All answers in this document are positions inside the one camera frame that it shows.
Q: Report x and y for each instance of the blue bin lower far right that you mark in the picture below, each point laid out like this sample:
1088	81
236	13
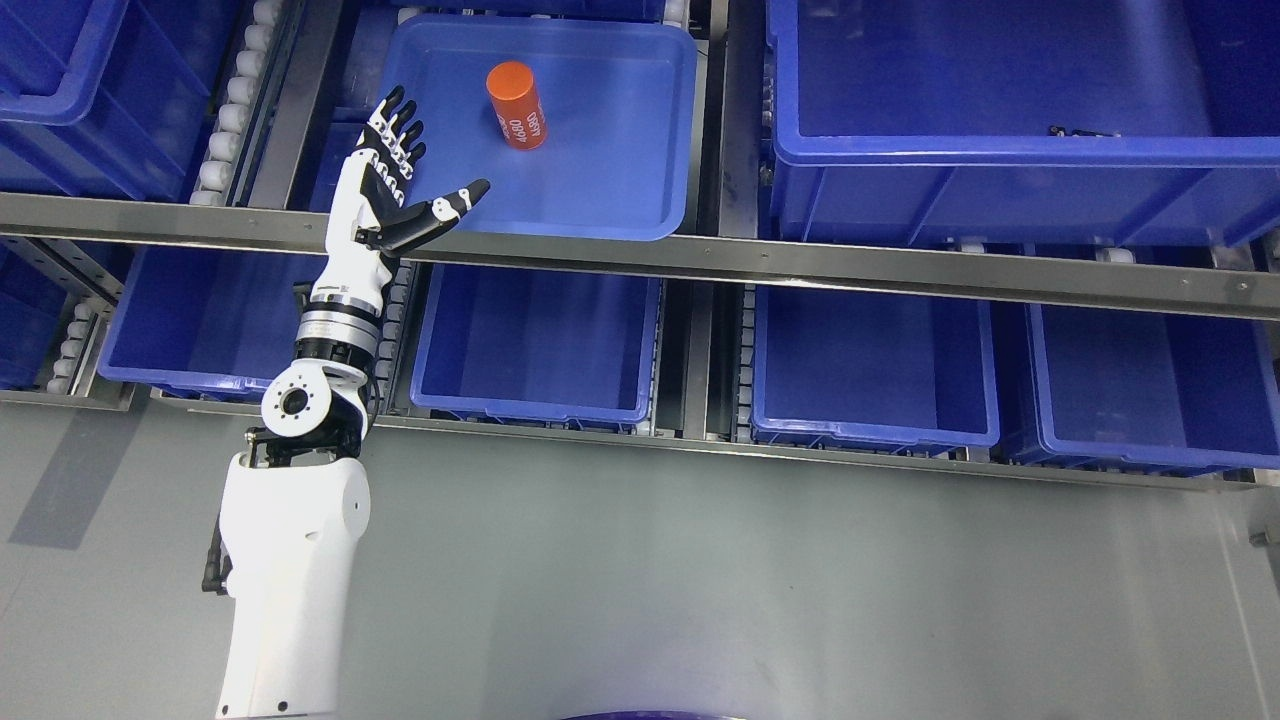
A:
1100	389

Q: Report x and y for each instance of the blue bin lower left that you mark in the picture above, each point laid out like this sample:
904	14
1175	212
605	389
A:
206	322

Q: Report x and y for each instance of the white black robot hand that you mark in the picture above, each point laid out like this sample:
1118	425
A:
371	225

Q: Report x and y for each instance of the blue bin lower middle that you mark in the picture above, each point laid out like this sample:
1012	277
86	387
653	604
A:
510	344

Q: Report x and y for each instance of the blue bin lower right-middle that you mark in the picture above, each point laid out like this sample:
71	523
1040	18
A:
897	374

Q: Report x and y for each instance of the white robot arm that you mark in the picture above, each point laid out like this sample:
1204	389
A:
294	506

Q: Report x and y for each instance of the orange cylindrical capacitor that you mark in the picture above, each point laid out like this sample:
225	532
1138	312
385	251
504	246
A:
516	102

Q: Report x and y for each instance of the small black tool in bin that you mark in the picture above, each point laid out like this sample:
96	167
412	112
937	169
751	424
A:
1062	131

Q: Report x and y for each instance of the shallow blue plastic tray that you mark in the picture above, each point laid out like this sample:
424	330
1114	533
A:
618	98

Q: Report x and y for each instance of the white roller conveyor track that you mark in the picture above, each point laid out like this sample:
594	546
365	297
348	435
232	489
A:
223	173

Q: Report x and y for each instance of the blue bin upper left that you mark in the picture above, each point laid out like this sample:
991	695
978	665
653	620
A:
107	99

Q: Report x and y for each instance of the large blue bin upper right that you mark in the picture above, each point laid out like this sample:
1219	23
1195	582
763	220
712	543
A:
917	123

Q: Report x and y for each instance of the steel shelf front rail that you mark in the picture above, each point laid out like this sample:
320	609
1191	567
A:
958	275

